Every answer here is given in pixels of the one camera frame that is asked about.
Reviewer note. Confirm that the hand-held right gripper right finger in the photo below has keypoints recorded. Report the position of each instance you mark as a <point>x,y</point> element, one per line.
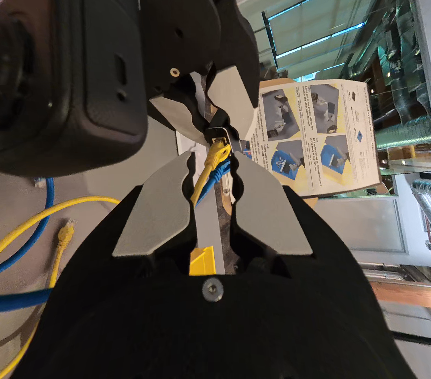
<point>272,217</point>

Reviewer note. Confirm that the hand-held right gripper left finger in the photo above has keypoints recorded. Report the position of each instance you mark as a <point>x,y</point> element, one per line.
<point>155,217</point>

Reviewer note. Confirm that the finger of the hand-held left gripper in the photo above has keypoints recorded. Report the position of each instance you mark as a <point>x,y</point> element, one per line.
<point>235,96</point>
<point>175,116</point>

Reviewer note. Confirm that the black ethernet splitter box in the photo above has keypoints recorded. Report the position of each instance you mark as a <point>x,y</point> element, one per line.
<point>219,133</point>

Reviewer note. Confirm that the yellow plastic bin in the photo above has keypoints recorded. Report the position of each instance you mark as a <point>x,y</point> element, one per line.
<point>202,263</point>

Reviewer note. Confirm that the wooden clipboard with instruction sheet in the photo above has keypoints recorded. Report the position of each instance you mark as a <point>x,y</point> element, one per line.
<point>320,136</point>

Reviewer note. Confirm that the wooden beam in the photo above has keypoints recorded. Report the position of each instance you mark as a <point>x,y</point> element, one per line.
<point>404,295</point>

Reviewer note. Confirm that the silver insulated duct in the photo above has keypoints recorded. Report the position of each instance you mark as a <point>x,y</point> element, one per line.
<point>422,190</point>

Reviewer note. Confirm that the spiral metal duct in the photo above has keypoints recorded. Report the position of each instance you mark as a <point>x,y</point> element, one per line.
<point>404,133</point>

